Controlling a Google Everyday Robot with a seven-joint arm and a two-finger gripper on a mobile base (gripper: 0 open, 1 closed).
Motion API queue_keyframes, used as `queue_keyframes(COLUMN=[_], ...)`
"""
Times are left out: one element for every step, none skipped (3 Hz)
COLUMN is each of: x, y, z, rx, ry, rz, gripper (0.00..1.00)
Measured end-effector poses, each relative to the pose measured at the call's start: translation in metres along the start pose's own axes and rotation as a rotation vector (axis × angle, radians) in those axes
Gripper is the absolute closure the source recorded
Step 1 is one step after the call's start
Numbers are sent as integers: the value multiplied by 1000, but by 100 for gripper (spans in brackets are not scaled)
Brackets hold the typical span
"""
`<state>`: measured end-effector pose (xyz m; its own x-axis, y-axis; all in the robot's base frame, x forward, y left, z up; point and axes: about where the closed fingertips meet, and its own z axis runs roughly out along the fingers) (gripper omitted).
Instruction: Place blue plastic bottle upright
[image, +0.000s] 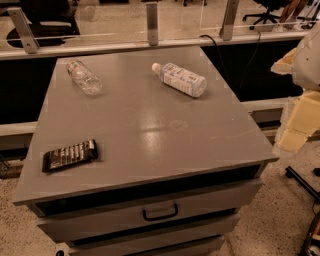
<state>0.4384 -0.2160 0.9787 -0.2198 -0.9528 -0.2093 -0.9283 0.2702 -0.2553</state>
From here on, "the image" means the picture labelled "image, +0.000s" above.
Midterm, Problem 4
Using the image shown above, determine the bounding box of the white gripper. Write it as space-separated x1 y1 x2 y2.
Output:
271 23 320 153

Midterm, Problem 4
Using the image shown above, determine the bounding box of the blue labelled plastic bottle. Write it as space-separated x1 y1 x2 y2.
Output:
152 63 207 98

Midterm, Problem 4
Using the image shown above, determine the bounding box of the clear empty plastic bottle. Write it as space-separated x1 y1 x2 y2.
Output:
66 60 103 96

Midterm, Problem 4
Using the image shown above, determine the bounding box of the black stand leg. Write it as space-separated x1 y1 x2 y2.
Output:
285 166 320 203

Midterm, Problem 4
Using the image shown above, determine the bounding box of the black office chair right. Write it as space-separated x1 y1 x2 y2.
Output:
242 0 290 30

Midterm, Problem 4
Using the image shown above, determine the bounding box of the black office chair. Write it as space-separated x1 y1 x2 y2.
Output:
242 0 290 30
6 0 80 48

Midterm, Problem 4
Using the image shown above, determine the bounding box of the grey drawer cabinet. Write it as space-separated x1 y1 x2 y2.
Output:
12 45 280 256

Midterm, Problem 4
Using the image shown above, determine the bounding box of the black snack bar wrapper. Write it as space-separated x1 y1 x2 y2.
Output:
42 139 98 173

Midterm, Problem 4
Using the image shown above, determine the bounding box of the lower grey drawer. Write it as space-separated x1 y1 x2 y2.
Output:
69 209 240 256

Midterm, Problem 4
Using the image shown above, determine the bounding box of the grey drawer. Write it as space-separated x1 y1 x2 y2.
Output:
37 178 262 243
69 209 240 256

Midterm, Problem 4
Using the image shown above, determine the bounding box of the upper grey drawer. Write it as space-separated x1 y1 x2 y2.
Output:
37 178 262 243

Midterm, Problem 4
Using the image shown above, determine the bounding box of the black office chair left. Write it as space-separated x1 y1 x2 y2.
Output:
6 0 80 48

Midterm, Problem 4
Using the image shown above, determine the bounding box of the black power cable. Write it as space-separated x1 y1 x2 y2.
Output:
199 31 263 98

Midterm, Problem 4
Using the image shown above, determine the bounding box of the right metal bracket post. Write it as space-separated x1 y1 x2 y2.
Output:
219 0 239 41

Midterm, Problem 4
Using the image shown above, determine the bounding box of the metal bracket post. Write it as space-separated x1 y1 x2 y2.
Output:
146 2 158 46
219 0 239 41
7 7 39 54

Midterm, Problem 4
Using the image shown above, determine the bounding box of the middle metal bracket post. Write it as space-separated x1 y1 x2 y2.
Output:
146 2 158 46

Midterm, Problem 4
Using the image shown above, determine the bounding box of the grey metal rail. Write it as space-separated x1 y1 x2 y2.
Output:
0 31 307 61

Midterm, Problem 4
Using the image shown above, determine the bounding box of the black drawer handle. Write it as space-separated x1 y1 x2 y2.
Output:
142 203 179 222

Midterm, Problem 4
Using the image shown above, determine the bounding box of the left metal bracket post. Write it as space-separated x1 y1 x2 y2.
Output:
7 7 39 54

